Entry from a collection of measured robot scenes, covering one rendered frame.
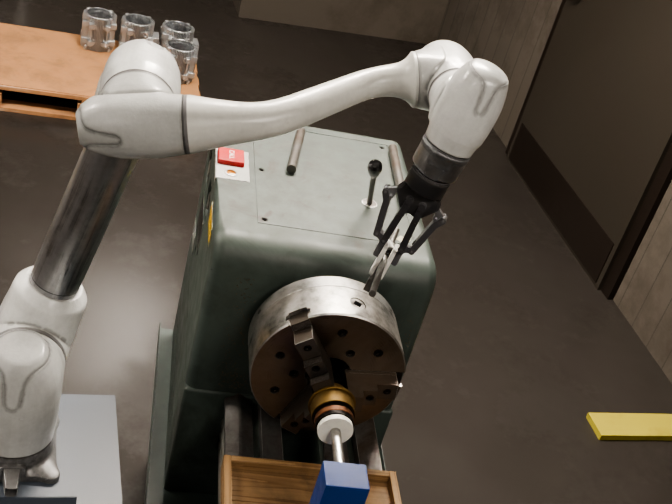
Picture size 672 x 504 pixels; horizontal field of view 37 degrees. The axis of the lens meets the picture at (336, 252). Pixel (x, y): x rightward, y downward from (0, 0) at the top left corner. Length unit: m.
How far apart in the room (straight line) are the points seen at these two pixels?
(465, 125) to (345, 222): 0.56
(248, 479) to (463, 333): 2.24
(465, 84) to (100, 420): 1.13
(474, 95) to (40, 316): 0.96
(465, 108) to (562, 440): 2.34
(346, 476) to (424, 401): 1.98
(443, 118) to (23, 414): 0.95
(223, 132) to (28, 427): 0.70
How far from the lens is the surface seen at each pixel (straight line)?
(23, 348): 1.97
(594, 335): 4.49
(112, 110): 1.68
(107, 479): 2.19
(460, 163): 1.74
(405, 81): 1.82
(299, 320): 1.94
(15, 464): 2.08
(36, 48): 5.34
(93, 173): 1.91
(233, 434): 2.17
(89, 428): 2.29
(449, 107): 1.70
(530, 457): 3.73
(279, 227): 2.09
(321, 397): 1.92
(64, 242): 2.00
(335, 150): 2.44
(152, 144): 1.67
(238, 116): 1.67
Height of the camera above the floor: 2.37
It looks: 33 degrees down
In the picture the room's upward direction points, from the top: 16 degrees clockwise
